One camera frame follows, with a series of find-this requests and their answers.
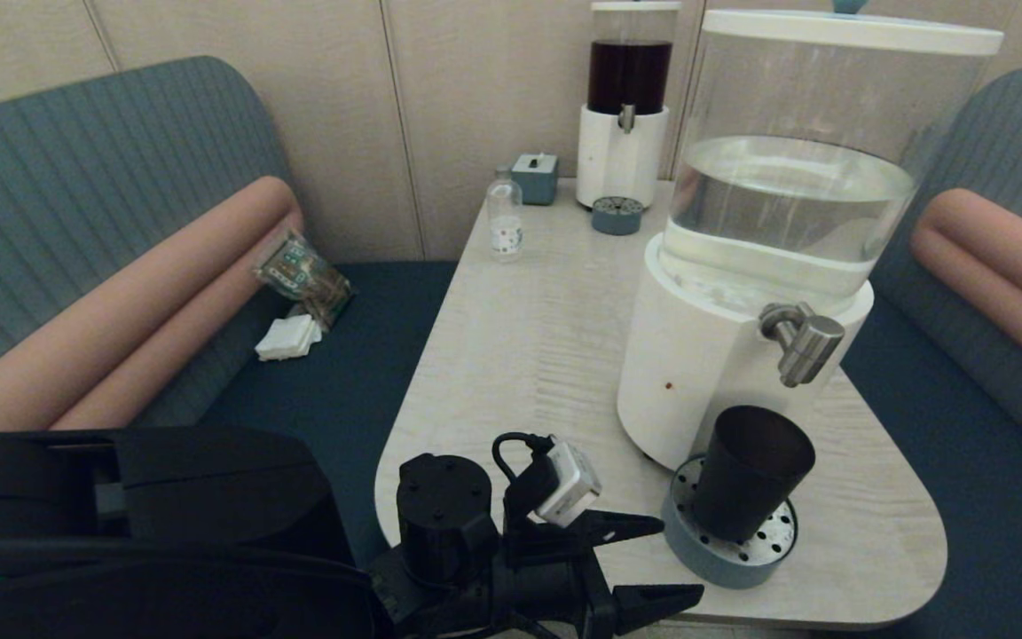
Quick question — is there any teal right booth sofa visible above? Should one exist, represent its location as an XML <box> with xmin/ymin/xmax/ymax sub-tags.
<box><xmin>813</xmin><ymin>65</ymin><xmax>1022</xmax><ymax>639</ymax></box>

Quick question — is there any large blue perforated drip tray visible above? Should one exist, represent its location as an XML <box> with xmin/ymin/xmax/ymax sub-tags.
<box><xmin>660</xmin><ymin>454</ymin><xmax>800</xmax><ymax>589</ymax></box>

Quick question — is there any pink sofa bolster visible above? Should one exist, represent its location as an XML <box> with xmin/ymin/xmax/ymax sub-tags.
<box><xmin>910</xmin><ymin>187</ymin><xmax>1022</xmax><ymax>391</ymax></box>
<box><xmin>0</xmin><ymin>175</ymin><xmax>303</xmax><ymax>434</ymax></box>

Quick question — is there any white napkin stack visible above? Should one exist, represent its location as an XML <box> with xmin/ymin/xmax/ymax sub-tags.
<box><xmin>254</xmin><ymin>312</ymin><xmax>323</xmax><ymax>362</ymax></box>

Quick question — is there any small blue perforated drip tray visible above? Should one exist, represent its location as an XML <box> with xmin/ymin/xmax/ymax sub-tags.
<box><xmin>591</xmin><ymin>195</ymin><xmax>645</xmax><ymax>235</ymax></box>

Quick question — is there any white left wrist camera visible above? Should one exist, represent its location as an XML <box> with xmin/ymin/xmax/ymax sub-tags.
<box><xmin>533</xmin><ymin>440</ymin><xmax>603</xmax><ymax>526</ymax></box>

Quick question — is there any pink left sofa bolster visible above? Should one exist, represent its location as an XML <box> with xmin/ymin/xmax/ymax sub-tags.
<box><xmin>0</xmin><ymin>175</ymin><xmax>303</xmax><ymax>434</ymax></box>

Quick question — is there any pink right sofa bolster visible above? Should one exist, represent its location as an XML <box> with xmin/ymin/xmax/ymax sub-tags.
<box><xmin>910</xmin><ymin>187</ymin><xmax>1022</xmax><ymax>391</ymax></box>

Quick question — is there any teal booth sofa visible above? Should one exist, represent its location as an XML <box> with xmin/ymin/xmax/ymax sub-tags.
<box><xmin>813</xmin><ymin>65</ymin><xmax>1022</xmax><ymax>639</ymax></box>
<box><xmin>0</xmin><ymin>55</ymin><xmax>459</xmax><ymax>445</ymax></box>

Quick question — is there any black left wrist camera cable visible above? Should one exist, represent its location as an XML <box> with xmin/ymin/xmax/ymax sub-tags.
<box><xmin>491</xmin><ymin>432</ymin><xmax>558</xmax><ymax>509</ymax></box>

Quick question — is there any teal left booth sofa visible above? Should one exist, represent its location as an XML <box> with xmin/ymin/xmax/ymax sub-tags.
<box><xmin>0</xmin><ymin>55</ymin><xmax>459</xmax><ymax>445</ymax></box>

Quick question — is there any dark brown tall cup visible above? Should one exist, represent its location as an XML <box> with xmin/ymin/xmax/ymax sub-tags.
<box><xmin>693</xmin><ymin>406</ymin><xmax>817</xmax><ymax>544</ymax></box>

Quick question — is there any blue-grey square box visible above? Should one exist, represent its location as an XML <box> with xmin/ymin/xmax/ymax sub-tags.
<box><xmin>511</xmin><ymin>151</ymin><xmax>560</xmax><ymax>206</ymax></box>

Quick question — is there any small clear plastic bottle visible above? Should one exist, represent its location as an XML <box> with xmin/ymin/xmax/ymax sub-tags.
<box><xmin>486</xmin><ymin>167</ymin><xmax>526</xmax><ymax>263</ymax></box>

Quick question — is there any large white water dispenser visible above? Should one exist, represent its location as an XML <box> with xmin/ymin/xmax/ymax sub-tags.
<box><xmin>616</xmin><ymin>0</ymin><xmax>1005</xmax><ymax>474</ymax></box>

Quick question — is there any small white dark-drink dispenser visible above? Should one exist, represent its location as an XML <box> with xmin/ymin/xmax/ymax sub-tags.
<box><xmin>576</xmin><ymin>0</ymin><xmax>682</xmax><ymax>211</ymax></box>

